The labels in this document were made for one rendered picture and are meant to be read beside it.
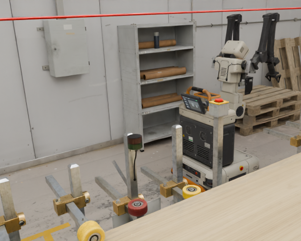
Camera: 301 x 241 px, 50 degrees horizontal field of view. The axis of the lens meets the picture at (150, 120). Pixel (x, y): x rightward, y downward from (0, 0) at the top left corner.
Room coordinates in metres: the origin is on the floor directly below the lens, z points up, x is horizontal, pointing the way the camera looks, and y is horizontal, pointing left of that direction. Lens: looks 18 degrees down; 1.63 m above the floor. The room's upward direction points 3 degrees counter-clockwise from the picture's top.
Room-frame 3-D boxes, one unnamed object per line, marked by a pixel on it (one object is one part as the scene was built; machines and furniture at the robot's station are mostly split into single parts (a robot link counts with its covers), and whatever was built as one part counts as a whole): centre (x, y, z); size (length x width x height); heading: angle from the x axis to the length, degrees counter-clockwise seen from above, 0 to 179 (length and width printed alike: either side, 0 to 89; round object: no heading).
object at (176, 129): (1.41, -0.12, 0.91); 0.04 x 0.04 x 0.48; 32
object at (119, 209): (1.26, 0.11, 0.85); 0.14 x 0.06 x 0.05; 122
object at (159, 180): (1.42, -0.06, 0.84); 0.43 x 0.03 x 0.04; 32
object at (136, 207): (1.16, 0.07, 0.85); 0.08 x 0.08 x 0.11
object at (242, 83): (3.15, -0.88, 0.99); 0.28 x 0.16 x 0.22; 32
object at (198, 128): (2.95, -0.55, 0.59); 0.55 x 0.34 x 0.83; 32
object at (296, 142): (1.92, -0.95, 0.84); 0.14 x 0.06 x 0.05; 122
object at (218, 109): (1.54, -0.34, 1.18); 0.07 x 0.07 x 0.08; 32
